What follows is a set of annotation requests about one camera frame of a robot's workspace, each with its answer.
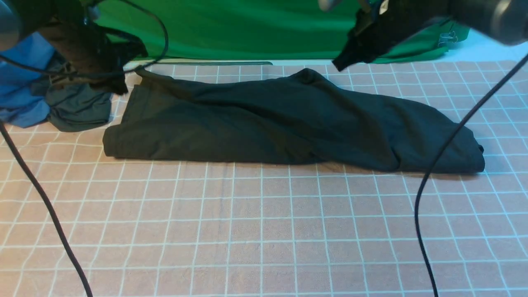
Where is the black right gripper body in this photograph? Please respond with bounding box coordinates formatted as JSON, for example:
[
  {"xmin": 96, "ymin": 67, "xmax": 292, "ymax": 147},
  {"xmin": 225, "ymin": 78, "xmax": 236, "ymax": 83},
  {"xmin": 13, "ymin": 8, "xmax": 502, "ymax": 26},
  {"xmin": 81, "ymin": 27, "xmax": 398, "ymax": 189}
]
[{"xmin": 332, "ymin": 0, "xmax": 450, "ymax": 71}]

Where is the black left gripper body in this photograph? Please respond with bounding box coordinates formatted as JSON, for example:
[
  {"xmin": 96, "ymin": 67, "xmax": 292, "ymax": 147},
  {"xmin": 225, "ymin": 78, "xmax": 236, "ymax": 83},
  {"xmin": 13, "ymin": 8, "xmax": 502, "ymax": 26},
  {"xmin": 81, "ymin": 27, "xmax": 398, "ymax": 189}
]
[{"xmin": 38, "ymin": 0, "xmax": 148, "ymax": 95}]

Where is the dark gray long-sleeve shirt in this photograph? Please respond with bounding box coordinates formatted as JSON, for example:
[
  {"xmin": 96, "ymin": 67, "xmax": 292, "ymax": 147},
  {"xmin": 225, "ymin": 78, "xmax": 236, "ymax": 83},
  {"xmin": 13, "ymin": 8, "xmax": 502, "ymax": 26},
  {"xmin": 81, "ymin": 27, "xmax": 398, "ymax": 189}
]
[{"xmin": 102, "ymin": 68, "xmax": 486, "ymax": 174}]

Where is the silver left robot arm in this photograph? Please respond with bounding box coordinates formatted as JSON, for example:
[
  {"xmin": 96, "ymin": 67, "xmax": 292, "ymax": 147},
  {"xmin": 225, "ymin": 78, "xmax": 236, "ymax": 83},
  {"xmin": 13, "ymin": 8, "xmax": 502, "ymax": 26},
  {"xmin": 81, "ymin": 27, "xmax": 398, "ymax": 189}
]
[{"xmin": 0, "ymin": 0, "xmax": 148, "ymax": 95}]

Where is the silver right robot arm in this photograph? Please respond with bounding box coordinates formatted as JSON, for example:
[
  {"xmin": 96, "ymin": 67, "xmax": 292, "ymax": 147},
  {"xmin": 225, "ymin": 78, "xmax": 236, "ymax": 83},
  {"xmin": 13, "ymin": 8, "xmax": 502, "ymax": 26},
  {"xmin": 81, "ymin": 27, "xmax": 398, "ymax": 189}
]
[{"xmin": 332, "ymin": 0, "xmax": 528, "ymax": 71}]

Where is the silver binder clip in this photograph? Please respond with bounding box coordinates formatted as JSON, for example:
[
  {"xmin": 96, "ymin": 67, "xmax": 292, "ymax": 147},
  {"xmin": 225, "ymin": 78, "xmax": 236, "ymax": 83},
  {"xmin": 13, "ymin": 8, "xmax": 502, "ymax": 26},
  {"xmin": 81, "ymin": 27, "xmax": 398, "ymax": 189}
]
[{"xmin": 438, "ymin": 31, "xmax": 458, "ymax": 47}]

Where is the dark teal crumpled garment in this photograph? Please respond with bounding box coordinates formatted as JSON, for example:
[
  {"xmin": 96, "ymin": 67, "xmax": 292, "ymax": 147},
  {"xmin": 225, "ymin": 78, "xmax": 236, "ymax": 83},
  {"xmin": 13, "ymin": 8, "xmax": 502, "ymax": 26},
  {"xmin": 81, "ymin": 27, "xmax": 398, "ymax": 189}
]
[{"xmin": 30, "ymin": 76, "xmax": 113, "ymax": 133}]

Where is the blue cloth garment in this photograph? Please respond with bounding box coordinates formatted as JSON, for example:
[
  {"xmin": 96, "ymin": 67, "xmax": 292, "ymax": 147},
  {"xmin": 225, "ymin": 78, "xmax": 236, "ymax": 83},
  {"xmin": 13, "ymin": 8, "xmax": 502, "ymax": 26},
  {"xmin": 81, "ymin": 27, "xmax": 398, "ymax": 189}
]
[{"xmin": 0, "ymin": 33, "xmax": 55, "ymax": 128}]

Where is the green backdrop cloth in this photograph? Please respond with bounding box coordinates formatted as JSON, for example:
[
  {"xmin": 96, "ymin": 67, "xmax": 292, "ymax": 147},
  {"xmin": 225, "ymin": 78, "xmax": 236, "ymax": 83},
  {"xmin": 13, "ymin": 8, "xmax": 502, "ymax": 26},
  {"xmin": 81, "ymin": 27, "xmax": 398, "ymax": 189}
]
[{"xmin": 97, "ymin": 0, "xmax": 469, "ymax": 64}]

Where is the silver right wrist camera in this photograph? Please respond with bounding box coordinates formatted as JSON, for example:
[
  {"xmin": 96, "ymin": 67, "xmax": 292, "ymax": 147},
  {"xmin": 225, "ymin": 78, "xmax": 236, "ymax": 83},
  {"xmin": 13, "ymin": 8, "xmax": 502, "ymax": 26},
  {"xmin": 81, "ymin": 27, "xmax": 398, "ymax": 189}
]
[{"xmin": 318, "ymin": 0, "xmax": 372, "ymax": 12}]

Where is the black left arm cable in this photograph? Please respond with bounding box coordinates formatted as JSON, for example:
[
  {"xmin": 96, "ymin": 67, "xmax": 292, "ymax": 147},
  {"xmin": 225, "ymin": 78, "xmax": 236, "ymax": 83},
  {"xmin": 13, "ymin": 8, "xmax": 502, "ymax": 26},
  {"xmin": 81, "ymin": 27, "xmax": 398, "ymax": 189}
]
[{"xmin": 0, "ymin": 0, "xmax": 170, "ymax": 297}]

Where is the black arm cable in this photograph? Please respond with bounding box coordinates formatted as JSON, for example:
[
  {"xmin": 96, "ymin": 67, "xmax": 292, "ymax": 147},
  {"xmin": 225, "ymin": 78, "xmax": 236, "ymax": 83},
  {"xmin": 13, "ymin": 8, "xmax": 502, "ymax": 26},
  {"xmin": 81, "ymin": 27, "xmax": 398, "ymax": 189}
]
[
  {"xmin": 0, "ymin": 0, "xmax": 170, "ymax": 297},
  {"xmin": 414, "ymin": 54, "xmax": 528, "ymax": 297}
]

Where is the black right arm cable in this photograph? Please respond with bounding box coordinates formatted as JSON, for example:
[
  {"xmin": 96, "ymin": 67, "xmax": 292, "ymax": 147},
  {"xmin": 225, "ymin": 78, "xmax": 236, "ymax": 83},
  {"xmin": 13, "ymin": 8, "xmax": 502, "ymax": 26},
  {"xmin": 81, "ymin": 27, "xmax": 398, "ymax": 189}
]
[{"xmin": 414, "ymin": 54, "xmax": 528, "ymax": 297}]

